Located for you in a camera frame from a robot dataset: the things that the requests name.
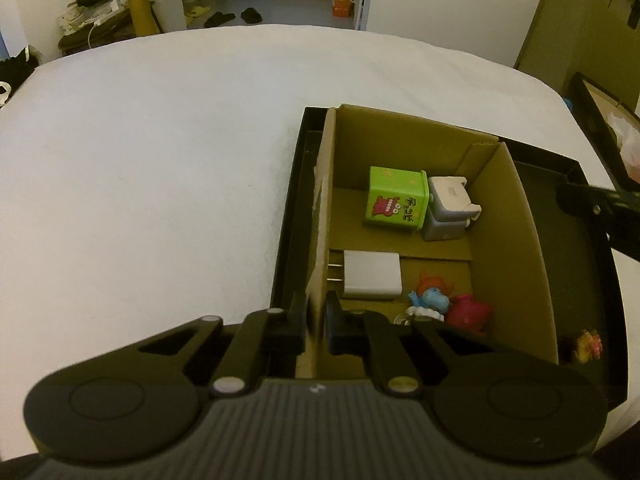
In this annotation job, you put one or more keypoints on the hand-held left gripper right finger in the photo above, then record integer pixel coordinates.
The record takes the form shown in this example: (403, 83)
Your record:
(333, 321)

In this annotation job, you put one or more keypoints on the black bag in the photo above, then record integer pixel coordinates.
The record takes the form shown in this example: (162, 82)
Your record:
(17, 72)

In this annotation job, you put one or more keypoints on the white tissue paper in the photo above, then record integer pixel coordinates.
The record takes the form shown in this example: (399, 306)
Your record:
(625, 145)

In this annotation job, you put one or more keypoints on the olive green wardrobe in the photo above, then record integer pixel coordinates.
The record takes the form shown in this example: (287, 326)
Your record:
(565, 25)

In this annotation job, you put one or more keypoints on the white power strip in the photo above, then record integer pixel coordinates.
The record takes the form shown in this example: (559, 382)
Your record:
(90, 14)

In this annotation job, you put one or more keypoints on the small doll figure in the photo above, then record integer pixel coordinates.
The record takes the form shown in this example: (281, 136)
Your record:
(587, 347)

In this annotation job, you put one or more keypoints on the magenta dinosaur figure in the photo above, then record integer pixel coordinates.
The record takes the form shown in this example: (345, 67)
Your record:
(465, 312)

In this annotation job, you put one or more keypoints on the green cube toy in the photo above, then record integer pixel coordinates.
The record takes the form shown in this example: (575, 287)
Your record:
(395, 200)

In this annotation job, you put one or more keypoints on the yellow slippers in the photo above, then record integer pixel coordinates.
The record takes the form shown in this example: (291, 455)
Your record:
(196, 12)

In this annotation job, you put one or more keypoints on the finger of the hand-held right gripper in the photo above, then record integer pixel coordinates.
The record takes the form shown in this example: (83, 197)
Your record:
(620, 220)

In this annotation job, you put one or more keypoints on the brown cardboard box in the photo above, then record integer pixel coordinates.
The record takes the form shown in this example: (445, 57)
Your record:
(510, 240)

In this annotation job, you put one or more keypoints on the black slipper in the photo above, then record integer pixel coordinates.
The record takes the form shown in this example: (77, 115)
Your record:
(251, 15)
(219, 19)

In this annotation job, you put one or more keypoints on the blue figure with red hair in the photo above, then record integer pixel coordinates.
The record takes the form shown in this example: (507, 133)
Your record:
(431, 301)

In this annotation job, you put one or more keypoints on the white charger plug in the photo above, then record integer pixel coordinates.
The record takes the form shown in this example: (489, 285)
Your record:
(372, 275)

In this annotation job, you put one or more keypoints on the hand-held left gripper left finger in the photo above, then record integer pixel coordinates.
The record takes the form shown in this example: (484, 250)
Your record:
(290, 332)

